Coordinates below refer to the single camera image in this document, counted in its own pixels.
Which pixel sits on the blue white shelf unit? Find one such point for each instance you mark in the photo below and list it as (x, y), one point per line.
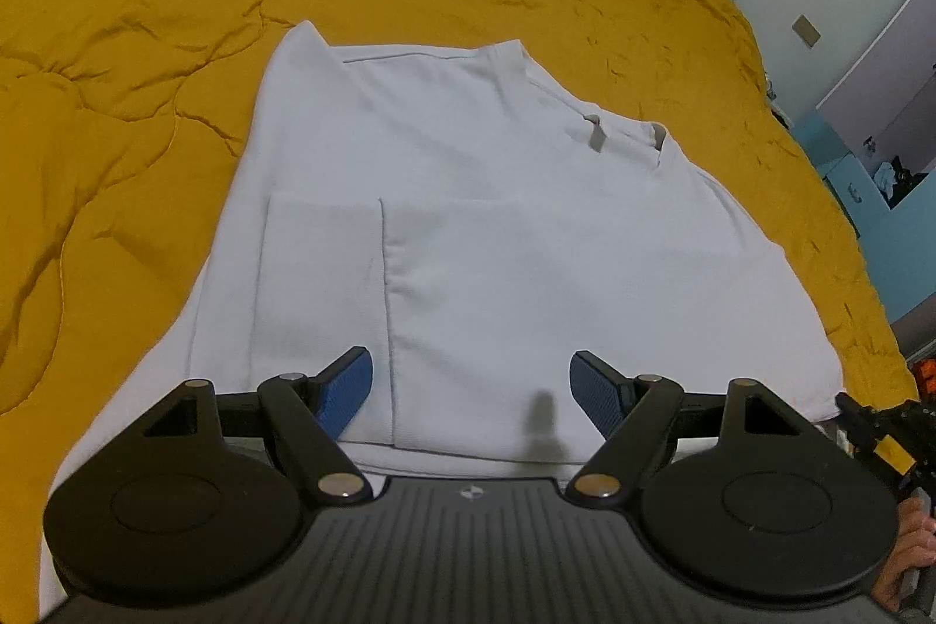
(877, 83)

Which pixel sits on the grey wall switch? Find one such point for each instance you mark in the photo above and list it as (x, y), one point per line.
(806, 30)

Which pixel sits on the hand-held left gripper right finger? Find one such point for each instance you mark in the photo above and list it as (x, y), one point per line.
(596, 394)

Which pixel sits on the white t-shirt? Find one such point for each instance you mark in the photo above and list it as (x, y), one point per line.
(468, 207)

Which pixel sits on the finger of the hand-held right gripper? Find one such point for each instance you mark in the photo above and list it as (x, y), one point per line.
(852, 408)

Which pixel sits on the orange object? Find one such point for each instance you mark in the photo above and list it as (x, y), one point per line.
(925, 374)

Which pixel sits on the yellow quilted blanket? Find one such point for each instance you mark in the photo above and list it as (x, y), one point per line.
(146, 32)

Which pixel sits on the person's right hand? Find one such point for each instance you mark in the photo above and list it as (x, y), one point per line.
(907, 547)

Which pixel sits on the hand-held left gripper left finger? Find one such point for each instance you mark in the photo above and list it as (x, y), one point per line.
(342, 391)

